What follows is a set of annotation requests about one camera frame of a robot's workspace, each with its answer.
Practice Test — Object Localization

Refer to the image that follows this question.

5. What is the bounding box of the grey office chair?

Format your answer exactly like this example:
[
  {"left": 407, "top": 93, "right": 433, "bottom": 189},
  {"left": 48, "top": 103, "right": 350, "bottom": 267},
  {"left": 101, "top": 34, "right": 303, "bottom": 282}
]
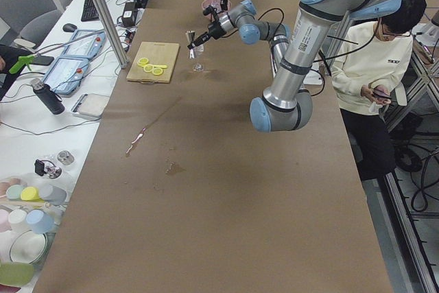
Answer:
[{"left": 1, "top": 0, "right": 62, "bottom": 47}]

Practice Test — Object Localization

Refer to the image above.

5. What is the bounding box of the aluminium frame post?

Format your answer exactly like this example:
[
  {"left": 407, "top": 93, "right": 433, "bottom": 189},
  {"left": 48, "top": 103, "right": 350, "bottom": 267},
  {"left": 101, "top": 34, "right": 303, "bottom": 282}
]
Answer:
[{"left": 93, "top": 0, "right": 128, "bottom": 69}]

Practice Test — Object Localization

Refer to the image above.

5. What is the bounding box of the pale green plate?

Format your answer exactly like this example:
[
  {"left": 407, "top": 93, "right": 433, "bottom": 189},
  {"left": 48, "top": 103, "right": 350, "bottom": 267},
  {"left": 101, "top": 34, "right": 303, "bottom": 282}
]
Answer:
[{"left": 9, "top": 231, "right": 48, "bottom": 264}]

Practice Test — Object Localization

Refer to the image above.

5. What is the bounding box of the computer mouse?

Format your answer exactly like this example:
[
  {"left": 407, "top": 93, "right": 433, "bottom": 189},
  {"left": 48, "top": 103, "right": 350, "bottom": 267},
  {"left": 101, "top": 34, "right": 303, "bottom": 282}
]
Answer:
[{"left": 62, "top": 23, "right": 78, "bottom": 33}]

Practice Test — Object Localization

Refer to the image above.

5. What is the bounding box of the green mug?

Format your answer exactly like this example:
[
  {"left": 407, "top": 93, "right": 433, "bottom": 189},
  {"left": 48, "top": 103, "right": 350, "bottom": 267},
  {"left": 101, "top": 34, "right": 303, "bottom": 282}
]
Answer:
[{"left": 6, "top": 185, "right": 24, "bottom": 201}]

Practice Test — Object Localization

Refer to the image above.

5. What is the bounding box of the clear wine glass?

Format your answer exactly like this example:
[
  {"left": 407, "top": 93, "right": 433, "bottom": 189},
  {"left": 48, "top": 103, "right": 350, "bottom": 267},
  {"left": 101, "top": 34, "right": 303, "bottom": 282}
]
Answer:
[{"left": 193, "top": 45, "right": 204, "bottom": 72}]

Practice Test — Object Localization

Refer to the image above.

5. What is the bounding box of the black cable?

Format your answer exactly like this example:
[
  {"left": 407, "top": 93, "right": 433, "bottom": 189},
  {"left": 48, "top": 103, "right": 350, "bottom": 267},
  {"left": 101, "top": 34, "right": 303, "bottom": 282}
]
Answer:
[{"left": 0, "top": 114, "right": 104, "bottom": 136}]

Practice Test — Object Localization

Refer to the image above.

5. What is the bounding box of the brown table mat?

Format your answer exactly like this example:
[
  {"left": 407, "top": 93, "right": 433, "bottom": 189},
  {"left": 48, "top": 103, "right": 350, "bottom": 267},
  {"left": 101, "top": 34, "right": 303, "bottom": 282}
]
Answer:
[{"left": 34, "top": 0, "right": 392, "bottom": 292}]

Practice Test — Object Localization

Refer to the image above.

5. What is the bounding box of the blue teach pendant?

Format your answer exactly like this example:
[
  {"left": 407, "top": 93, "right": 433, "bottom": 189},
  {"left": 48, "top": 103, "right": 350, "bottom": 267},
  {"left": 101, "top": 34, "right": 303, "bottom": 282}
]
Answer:
[
  {"left": 43, "top": 56, "right": 89, "bottom": 96},
  {"left": 61, "top": 30, "right": 106, "bottom": 60}
]

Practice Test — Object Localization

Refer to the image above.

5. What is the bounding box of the lemon slice middle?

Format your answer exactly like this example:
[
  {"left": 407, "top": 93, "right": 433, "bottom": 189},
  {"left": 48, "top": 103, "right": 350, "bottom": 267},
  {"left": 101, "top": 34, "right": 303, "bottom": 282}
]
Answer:
[{"left": 143, "top": 64, "right": 154, "bottom": 73}]

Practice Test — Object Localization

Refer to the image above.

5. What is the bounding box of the light blue mug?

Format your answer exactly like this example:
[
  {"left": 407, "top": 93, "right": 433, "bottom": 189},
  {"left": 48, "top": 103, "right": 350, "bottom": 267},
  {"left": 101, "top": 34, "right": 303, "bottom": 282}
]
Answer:
[{"left": 25, "top": 209, "right": 55, "bottom": 234}]

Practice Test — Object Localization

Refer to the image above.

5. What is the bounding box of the yellow mug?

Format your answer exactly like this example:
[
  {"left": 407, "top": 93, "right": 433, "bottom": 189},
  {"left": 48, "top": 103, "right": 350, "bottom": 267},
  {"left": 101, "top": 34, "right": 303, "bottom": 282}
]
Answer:
[{"left": 20, "top": 186, "right": 44, "bottom": 202}]

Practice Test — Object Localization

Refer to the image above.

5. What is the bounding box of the steel jigger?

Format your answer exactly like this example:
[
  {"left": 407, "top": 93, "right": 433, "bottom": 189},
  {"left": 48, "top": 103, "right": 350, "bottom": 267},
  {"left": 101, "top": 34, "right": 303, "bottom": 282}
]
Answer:
[{"left": 185, "top": 30, "right": 198, "bottom": 59}]

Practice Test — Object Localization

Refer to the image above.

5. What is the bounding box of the grey mug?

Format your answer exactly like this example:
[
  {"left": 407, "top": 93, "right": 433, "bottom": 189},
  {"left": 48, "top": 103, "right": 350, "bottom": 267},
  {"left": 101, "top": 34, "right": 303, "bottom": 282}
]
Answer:
[{"left": 38, "top": 184, "right": 67, "bottom": 206}]

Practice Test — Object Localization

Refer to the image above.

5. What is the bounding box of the black keyboard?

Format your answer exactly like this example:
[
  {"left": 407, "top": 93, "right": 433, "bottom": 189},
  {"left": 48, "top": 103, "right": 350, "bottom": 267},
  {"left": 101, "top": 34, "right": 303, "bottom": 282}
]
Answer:
[{"left": 80, "top": 0, "right": 99, "bottom": 22}]

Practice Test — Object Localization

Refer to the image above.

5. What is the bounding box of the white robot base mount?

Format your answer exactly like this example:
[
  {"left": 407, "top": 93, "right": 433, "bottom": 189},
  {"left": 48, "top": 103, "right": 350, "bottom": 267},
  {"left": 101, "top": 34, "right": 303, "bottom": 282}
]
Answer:
[{"left": 303, "top": 62, "right": 323, "bottom": 86}]

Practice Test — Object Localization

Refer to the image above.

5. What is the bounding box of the black thermos bottle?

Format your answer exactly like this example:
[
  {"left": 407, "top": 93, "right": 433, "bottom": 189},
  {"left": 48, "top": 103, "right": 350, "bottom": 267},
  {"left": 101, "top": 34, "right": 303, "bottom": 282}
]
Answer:
[{"left": 30, "top": 78, "right": 65, "bottom": 115}]

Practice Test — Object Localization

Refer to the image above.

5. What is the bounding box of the pink bowl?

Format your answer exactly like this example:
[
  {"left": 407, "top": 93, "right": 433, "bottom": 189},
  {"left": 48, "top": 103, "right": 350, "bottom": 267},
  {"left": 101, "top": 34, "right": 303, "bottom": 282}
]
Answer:
[{"left": 201, "top": 0, "right": 223, "bottom": 13}]

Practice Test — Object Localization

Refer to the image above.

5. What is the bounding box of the white mug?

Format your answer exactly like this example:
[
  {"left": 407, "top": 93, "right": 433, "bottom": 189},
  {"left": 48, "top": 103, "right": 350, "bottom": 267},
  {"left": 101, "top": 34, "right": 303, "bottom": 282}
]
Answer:
[{"left": 8, "top": 209, "right": 29, "bottom": 233}]

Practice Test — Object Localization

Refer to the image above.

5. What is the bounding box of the wooden cutting board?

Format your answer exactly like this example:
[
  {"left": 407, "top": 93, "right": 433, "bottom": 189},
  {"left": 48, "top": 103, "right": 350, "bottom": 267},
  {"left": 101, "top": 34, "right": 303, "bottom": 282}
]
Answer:
[{"left": 126, "top": 42, "right": 180, "bottom": 83}]

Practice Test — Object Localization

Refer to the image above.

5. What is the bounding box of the seated person in white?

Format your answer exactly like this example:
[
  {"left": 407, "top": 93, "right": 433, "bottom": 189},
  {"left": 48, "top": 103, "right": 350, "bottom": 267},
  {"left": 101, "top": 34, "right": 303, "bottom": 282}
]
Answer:
[{"left": 331, "top": 0, "right": 427, "bottom": 180}]

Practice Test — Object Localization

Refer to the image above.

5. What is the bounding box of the lemon slice far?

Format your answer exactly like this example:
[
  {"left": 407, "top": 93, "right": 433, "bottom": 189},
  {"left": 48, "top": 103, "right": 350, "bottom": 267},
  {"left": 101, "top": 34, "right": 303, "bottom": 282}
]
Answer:
[{"left": 137, "top": 58, "right": 149, "bottom": 67}]

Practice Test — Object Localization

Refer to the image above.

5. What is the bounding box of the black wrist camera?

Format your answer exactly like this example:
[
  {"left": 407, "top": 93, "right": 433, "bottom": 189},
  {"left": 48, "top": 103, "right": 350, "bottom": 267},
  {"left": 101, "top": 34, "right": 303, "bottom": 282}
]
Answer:
[{"left": 202, "top": 5, "right": 219, "bottom": 23}]

